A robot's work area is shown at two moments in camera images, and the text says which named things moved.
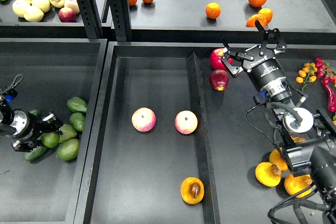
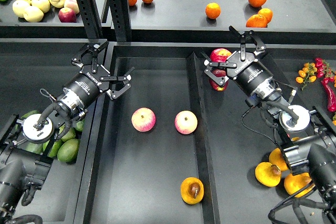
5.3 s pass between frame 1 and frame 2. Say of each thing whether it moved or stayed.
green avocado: moved
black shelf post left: stayed
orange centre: stayed
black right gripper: moved
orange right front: stayed
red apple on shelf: stayed
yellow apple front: stayed
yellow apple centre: stayed
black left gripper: moved
